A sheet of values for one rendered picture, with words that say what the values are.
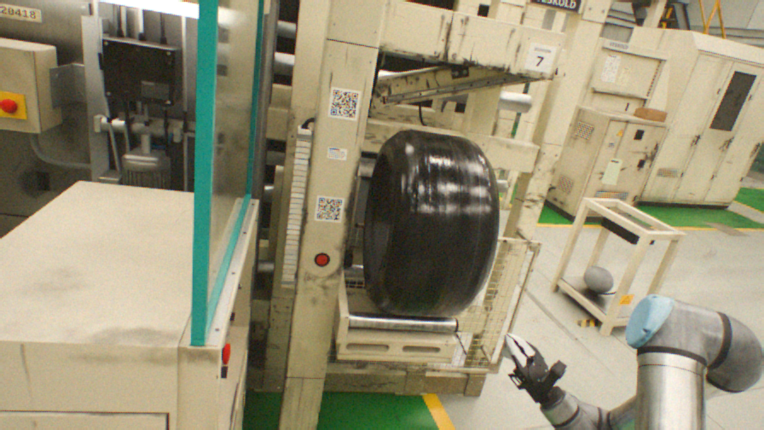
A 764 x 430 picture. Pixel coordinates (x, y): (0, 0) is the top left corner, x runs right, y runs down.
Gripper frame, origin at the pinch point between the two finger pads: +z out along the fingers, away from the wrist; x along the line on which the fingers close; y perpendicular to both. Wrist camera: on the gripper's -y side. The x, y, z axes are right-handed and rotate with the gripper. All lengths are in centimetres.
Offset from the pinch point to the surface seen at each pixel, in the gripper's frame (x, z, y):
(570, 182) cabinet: 384, -18, 237
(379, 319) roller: -18.1, 24.7, 21.5
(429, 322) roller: -6.7, 14.4, 18.8
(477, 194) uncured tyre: 6.4, 36.4, -17.6
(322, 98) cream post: -11, 79, -14
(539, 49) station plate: 59, 60, -25
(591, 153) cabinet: 390, -4, 199
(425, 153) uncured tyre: 4, 53, -14
